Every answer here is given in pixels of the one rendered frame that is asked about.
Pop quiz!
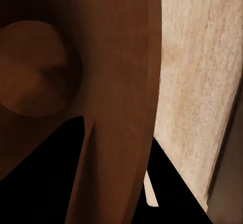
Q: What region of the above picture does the trash can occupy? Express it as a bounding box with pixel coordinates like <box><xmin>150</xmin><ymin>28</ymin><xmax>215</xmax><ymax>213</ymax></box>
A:
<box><xmin>0</xmin><ymin>0</ymin><xmax>162</xmax><ymax>224</ymax></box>

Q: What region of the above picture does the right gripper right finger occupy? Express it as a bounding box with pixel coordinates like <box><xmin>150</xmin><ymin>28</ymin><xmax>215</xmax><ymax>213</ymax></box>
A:
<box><xmin>131</xmin><ymin>138</ymin><xmax>213</xmax><ymax>224</ymax></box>

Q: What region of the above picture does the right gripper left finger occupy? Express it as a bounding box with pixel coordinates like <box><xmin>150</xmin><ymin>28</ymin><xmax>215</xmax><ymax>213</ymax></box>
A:
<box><xmin>0</xmin><ymin>116</ymin><xmax>85</xmax><ymax>224</ymax></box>

